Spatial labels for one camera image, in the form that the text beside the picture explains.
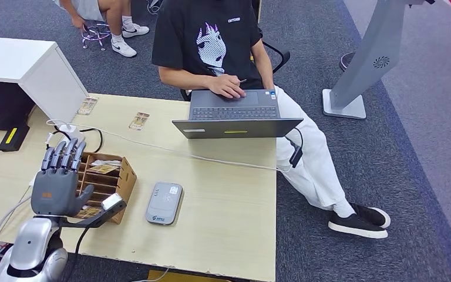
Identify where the crouching person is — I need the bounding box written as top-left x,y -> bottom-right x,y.
52,0 -> 150,58

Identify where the gold patterned room key card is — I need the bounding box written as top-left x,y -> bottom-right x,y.
75,207 -> 104,220
87,164 -> 120,175

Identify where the yellow board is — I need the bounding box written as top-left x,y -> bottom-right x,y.
146,270 -> 226,282

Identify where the black monitor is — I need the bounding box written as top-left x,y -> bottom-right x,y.
0,80 -> 36,132

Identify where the chrome wire stool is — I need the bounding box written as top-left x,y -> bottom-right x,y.
80,22 -> 112,51

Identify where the white power adapter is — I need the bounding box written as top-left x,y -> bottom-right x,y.
57,124 -> 86,147

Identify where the patterned card in clear sleeve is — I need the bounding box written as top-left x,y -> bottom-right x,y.
76,96 -> 99,116
128,112 -> 151,132

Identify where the long white cable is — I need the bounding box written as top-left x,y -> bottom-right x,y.
45,119 -> 292,174

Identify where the grey card reader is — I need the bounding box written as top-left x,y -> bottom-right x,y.
145,182 -> 184,226

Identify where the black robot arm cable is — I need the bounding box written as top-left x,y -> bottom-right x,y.
63,227 -> 90,282

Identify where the grey kiosk stand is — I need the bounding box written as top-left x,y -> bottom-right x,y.
322,0 -> 436,120

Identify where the thick grey cable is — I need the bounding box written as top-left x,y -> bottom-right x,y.
0,186 -> 32,258

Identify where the black device with yellow stripe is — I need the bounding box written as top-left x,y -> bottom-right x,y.
0,123 -> 30,153

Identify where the seated person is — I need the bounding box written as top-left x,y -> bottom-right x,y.
152,0 -> 392,239

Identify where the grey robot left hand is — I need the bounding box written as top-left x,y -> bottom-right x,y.
31,138 -> 95,218

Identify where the white cabinet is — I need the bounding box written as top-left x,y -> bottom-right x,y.
0,35 -> 89,125

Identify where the white paper slip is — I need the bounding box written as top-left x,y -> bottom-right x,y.
90,160 -> 122,168

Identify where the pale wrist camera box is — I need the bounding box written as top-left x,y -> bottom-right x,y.
59,193 -> 127,229

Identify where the black dongle with cable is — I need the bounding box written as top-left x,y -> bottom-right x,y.
285,128 -> 305,170

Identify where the person's right hand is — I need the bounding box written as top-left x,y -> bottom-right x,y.
208,73 -> 247,100

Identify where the round purple-rimmed base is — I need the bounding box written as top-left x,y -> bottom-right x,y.
339,51 -> 356,73

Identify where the grey laptop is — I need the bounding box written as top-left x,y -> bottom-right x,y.
171,89 -> 305,140

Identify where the brown cardboard card organizer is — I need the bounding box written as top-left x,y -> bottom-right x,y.
73,152 -> 137,226

